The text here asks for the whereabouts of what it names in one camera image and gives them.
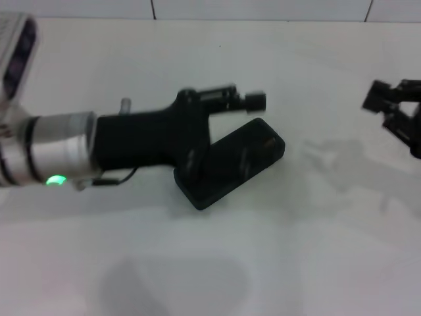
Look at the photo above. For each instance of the silver cylindrical connector stub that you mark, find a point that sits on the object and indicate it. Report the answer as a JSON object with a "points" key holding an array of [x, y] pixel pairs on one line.
{"points": [[125, 105]]}

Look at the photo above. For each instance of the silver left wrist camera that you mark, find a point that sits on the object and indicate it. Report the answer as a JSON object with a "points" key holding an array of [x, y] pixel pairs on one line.
{"points": [[16, 59]]}

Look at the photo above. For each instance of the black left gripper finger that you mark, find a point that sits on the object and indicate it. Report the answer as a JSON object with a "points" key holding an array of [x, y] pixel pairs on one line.
{"points": [[256, 102]]}

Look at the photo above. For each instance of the black glasses case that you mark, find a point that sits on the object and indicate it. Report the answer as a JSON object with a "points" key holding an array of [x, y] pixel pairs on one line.
{"points": [[227, 187]]}

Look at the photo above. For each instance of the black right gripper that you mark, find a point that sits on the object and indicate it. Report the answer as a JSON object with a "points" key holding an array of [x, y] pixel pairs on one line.
{"points": [[417, 131]]}

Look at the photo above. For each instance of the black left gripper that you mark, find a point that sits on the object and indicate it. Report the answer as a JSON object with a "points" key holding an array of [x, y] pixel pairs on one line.
{"points": [[148, 141]]}

